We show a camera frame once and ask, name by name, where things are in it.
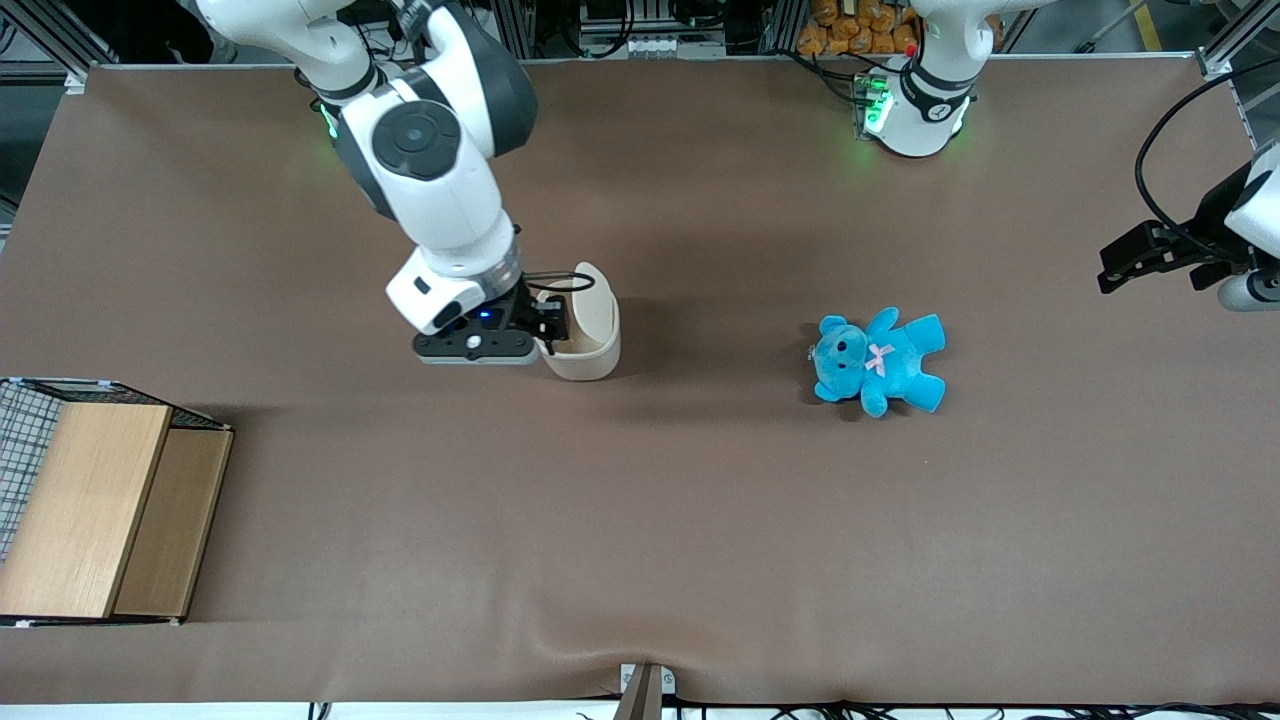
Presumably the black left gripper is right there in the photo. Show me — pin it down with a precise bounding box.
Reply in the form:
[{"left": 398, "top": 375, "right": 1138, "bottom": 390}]
[{"left": 1098, "top": 185, "right": 1259, "bottom": 295}]

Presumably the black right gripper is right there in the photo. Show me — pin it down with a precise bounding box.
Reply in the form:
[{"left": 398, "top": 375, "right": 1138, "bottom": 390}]
[{"left": 470, "top": 282, "right": 572, "bottom": 357}]

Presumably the white lidded trash can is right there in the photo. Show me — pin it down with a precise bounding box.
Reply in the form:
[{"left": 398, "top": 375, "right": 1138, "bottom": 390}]
[{"left": 536, "top": 261, "right": 622, "bottom": 382}]

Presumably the brown table mat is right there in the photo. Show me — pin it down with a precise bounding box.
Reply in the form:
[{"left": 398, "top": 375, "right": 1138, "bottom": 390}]
[{"left": 0, "top": 55, "right": 1280, "bottom": 707}]

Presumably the white power strip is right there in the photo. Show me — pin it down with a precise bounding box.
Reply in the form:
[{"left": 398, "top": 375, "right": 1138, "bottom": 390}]
[{"left": 596, "top": 35, "right": 728, "bottom": 60}]

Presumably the blue teddy bear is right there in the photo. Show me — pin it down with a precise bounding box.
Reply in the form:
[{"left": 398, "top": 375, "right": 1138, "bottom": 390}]
[{"left": 808, "top": 306, "right": 948, "bottom": 419}]

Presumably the bag of orange snacks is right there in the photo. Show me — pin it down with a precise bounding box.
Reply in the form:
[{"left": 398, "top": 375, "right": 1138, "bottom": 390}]
[{"left": 796, "top": 0, "right": 923, "bottom": 57}]

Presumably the wooden shelf box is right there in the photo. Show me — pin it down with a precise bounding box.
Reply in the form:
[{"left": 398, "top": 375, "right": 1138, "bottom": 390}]
[{"left": 0, "top": 400, "right": 235, "bottom": 623}]

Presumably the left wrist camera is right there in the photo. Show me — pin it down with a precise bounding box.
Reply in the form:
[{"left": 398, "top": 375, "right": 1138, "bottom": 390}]
[{"left": 1099, "top": 221, "right": 1173, "bottom": 269}]

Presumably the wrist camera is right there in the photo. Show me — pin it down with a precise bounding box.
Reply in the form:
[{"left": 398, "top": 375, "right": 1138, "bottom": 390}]
[
  {"left": 411, "top": 328, "right": 539, "bottom": 367},
  {"left": 1099, "top": 221, "right": 1173, "bottom": 269}
]

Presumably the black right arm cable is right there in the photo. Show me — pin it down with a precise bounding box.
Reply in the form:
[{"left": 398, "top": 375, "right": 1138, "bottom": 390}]
[{"left": 522, "top": 268, "right": 601, "bottom": 295}]

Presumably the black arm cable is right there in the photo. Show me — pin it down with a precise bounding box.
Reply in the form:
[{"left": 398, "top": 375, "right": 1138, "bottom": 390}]
[
  {"left": 522, "top": 268, "right": 601, "bottom": 295},
  {"left": 1134, "top": 55, "right": 1280, "bottom": 251}
]

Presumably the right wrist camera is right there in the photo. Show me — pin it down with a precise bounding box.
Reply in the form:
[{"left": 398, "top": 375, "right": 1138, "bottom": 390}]
[{"left": 411, "top": 328, "right": 539, "bottom": 367}]

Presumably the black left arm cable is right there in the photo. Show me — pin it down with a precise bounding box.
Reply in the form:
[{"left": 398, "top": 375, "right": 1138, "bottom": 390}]
[{"left": 1134, "top": 55, "right": 1280, "bottom": 251}]

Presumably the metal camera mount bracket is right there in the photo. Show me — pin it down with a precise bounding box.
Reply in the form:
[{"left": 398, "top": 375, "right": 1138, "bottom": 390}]
[{"left": 612, "top": 662, "right": 677, "bottom": 720}]

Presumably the wooden shelf with wire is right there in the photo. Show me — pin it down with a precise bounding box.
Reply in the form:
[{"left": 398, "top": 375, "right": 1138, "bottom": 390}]
[{"left": 0, "top": 377, "right": 233, "bottom": 629}]

